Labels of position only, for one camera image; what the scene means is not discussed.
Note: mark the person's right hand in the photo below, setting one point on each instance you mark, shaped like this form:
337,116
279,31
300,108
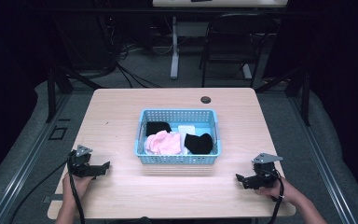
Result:
281,191

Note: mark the black metal stand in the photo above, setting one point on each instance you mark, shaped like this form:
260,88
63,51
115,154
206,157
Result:
304,93
52,93

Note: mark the blue plastic basket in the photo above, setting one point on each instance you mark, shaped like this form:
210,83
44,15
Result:
175,116

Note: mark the white background desk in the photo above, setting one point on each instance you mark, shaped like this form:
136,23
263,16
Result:
174,56

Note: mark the small black sock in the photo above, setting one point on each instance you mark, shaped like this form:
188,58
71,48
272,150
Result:
157,127

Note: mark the pink cloth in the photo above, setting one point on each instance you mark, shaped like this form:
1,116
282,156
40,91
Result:
164,143

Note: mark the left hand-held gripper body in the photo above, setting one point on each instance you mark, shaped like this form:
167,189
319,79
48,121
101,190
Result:
80,161

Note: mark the black folding chair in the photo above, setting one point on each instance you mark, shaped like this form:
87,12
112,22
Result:
236,34

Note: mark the large black sock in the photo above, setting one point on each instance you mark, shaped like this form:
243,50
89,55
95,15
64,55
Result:
199,143

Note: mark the white cloth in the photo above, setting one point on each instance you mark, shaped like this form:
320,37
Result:
186,129

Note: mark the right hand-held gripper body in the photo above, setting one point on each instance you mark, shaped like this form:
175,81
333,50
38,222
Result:
265,169

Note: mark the person's left hand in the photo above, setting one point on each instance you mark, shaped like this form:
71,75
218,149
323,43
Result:
79,186

